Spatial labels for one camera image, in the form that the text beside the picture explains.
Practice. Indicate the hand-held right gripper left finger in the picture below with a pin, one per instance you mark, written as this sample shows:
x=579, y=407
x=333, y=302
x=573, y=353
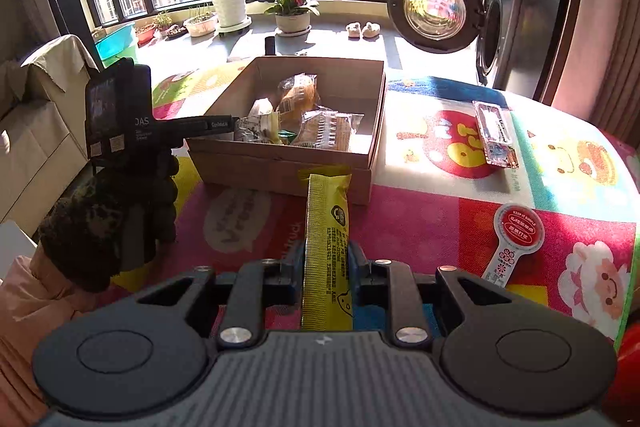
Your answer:
x=295, y=274

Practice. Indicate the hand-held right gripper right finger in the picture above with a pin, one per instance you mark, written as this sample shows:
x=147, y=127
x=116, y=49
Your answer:
x=357, y=274

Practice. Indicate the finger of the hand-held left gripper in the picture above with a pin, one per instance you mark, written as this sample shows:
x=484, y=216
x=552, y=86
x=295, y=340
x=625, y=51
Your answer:
x=210, y=126

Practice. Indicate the yellow snack packet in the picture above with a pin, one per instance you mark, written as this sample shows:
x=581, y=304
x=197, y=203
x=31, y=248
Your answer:
x=327, y=247

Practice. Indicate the beige cardboard box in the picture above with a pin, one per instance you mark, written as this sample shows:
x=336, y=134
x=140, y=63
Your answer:
x=280, y=172

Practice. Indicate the orange bread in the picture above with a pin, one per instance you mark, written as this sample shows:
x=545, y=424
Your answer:
x=299, y=94

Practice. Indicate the round bread bun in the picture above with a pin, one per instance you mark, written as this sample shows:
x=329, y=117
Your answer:
x=327, y=131

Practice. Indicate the person's left forearm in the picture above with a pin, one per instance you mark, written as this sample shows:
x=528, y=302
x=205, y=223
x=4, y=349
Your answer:
x=35, y=337

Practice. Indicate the person's left hand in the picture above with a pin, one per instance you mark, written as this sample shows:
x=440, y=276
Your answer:
x=100, y=227

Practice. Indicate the teal plastic basin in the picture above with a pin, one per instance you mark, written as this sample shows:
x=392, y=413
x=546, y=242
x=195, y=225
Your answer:
x=117, y=42

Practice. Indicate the small red planter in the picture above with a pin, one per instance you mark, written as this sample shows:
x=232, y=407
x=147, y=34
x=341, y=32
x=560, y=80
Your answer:
x=152, y=32

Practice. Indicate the small black object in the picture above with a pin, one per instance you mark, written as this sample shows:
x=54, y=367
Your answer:
x=270, y=45

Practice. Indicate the beige sofa with cloth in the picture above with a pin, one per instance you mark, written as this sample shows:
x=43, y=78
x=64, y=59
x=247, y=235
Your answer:
x=35, y=122

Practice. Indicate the small white planter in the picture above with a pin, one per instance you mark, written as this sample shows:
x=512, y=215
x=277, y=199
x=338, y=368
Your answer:
x=200, y=24

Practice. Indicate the pink flowers in white pot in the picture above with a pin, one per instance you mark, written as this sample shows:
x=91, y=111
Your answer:
x=292, y=4

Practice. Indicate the red round-top sachet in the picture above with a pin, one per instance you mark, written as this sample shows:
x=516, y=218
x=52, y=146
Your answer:
x=515, y=237

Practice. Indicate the pair of white slippers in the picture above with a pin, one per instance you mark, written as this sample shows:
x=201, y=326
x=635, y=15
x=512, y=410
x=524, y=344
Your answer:
x=363, y=30

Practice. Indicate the clear plastic packet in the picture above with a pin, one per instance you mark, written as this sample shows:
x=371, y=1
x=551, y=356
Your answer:
x=495, y=134

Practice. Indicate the round washing machine door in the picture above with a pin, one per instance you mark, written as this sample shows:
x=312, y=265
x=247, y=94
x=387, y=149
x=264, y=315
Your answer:
x=434, y=7

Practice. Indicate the red object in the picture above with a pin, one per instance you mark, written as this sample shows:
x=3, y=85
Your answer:
x=627, y=367

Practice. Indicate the grey washing machine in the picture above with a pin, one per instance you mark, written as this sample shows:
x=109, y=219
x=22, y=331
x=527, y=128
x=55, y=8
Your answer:
x=505, y=12

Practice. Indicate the beige curtain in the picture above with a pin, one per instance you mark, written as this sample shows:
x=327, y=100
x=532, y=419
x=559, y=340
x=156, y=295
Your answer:
x=605, y=7

